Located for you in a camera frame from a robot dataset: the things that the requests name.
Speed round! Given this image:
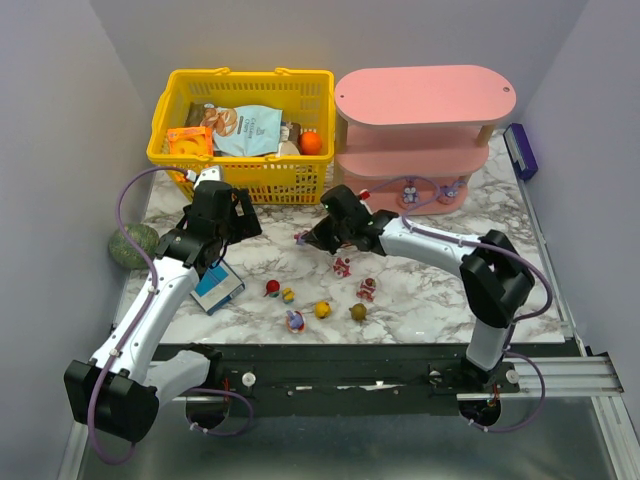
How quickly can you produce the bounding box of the light blue chips bag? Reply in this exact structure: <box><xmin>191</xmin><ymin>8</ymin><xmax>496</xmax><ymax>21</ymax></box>
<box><xmin>201</xmin><ymin>103</ymin><xmax>282</xmax><ymax>157</ymax></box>

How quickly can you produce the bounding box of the green textured melon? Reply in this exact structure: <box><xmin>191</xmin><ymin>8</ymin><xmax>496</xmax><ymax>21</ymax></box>
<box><xmin>108</xmin><ymin>223</ymin><xmax>160</xmax><ymax>270</ymax></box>

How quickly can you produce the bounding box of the red cherry toy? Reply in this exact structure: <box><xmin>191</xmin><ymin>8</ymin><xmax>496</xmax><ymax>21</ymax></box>
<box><xmin>264</xmin><ymin>279</ymin><xmax>281</xmax><ymax>298</ymax></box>

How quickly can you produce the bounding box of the purple bunny toy on shelf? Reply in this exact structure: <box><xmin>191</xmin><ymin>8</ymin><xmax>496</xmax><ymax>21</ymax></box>
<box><xmin>437</xmin><ymin>180</ymin><xmax>466</xmax><ymax>205</ymax></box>

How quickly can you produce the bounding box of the yellow plastic shopping basket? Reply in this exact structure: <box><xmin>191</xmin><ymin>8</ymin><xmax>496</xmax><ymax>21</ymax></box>
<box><xmin>146</xmin><ymin>67</ymin><xmax>336</xmax><ymax>205</ymax></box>

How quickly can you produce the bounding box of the olive brown round toy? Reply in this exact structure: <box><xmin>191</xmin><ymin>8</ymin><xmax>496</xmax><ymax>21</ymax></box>
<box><xmin>349</xmin><ymin>303</ymin><xmax>367</xmax><ymax>322</ymax></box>

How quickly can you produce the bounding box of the yellow duck toy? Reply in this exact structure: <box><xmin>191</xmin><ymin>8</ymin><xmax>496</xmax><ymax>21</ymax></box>
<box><xmin>314</xmin><ymin>301</ymin><xmax>332</xmax><ymax>319</ymax></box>

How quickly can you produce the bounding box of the pink bear strawberry toy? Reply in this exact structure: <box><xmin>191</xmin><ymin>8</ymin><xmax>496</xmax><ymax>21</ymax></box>
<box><xmin>356</xmin><ymin>277</ymin><xmax>377</xmax><ymax>302</ymax></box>

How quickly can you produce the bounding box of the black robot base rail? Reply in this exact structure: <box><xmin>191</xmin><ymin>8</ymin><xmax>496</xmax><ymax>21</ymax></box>
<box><xmin>149</xmin><ymin>342</ymin><xmax>531</xmax><ymax>419</ymax></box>

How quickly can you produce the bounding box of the purple orange bunny toy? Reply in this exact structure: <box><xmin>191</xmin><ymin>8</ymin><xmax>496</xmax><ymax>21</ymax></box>
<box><xmin>285</xmin><ymin>310</ymin><xmax>306</xmax><ymax>334</ymax></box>

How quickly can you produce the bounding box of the purple box at wall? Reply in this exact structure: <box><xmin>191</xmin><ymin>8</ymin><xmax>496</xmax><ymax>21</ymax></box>
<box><xmin>503</xmin><ymin>123</ymin><xmax>538</xmax><ymax>181</ymax></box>

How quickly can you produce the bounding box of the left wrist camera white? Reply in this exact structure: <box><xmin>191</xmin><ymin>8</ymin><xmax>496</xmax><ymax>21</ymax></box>
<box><xmin>194</xmin><ymin>166</ymin><xmax>223</xmax><ymax>188</ymax></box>

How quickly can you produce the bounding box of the blue white box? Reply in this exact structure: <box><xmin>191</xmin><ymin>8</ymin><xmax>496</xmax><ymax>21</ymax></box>
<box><xmin>191</xmin><ymin>260</ymin><xmax>245</xmax><ymax>316</ymax></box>

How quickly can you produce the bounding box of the brown snack packet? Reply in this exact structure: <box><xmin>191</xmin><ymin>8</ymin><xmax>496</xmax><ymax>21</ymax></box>
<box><xmin>184</xmin><ymin>102</ymin><xmax>208</xmax><ymax>127</ymax></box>

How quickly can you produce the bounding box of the orange fruit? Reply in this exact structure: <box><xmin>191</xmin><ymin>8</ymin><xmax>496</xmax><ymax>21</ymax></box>
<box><xmin>299</xmin><ymin>131</ymin><xmax>323</xmax><ymax>155</ymax></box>

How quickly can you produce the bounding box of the small yellow blue toy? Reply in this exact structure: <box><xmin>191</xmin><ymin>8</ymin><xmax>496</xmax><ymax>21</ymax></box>
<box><xmin>281</xmin><ymin>288</ymin><xmax>295</xmax><ymax>305</ymax></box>

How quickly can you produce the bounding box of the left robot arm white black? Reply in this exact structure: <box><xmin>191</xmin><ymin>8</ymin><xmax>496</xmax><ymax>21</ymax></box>
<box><xmin>64</xmin><ymin>180</ymin><xmax>262</xmax><ymax>443</ymax></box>

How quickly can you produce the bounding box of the orange snack box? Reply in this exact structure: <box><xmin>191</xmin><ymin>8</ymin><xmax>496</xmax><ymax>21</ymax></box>
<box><xmin>166</xmin><ymin>126</ymin><xmax>214</xmax><ymax>166</ymax></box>

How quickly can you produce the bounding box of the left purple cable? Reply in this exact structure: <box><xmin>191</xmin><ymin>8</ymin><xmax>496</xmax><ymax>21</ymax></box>
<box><xmin>87</xmin><ymin>166</ymin><xmax>201</xmax><ymax>465</ymax></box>

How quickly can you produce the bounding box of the pink three-tier shelf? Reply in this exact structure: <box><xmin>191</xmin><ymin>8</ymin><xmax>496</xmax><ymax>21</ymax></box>
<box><xmin>333</xmin><ymin>65</ymin><xmax>517</xmax><ymax>215</ymax></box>

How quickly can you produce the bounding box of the beige round item in basket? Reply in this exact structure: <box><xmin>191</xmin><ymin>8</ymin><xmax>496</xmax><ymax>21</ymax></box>
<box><xmin>276</xmin><ymin>140</ymin><xmax>300</xmax><ymax>157</ymax></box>

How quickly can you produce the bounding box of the pink bear figure toy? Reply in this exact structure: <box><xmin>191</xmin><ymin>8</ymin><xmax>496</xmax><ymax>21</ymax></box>
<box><xmin>333</xmin><ymin>257</ymin><xmax>351</xmax><ymax>278</ymax></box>

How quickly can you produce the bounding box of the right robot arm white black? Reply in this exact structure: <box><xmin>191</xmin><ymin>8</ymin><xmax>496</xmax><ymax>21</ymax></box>
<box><xmin>298</xmin><ymin>185</ymin><xmax>535</xmax><ymax>384</ymax></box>

